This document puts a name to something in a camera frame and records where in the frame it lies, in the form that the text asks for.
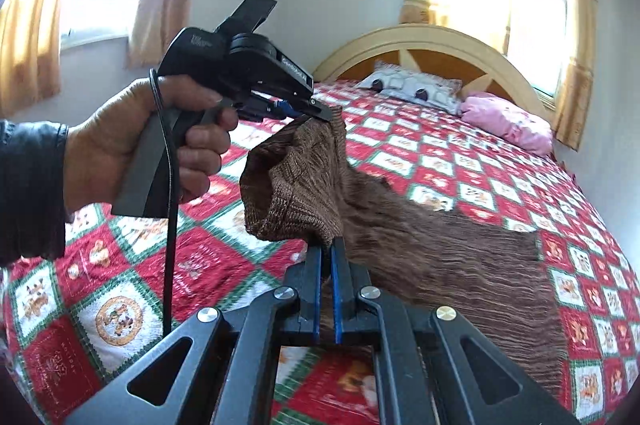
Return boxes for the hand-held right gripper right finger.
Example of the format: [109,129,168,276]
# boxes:
[331,236,581,425]

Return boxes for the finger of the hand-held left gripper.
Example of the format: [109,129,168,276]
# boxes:
[235,98,346,127]

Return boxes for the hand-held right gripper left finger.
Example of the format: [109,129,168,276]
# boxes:
[65,247,323,425]

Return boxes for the brown knit sweater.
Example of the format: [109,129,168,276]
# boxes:
[239,105,563,398]

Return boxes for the person's left forearm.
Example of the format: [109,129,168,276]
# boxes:
[0,119,70,267]

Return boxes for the person's left hand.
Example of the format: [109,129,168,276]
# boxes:
[65,75,240,212]

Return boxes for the white patterned pillow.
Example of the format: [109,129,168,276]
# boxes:
[356,60,463,116]

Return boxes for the arched wooden headboard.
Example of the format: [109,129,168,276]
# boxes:
[312,24,553,123]

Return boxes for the red checkered printed blanket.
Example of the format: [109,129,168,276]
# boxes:
[0,80,640,425]

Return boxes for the pink pillow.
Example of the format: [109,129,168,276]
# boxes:
[460,92,553,156]

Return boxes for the black cable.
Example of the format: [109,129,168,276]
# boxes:
[149,69,183,339]

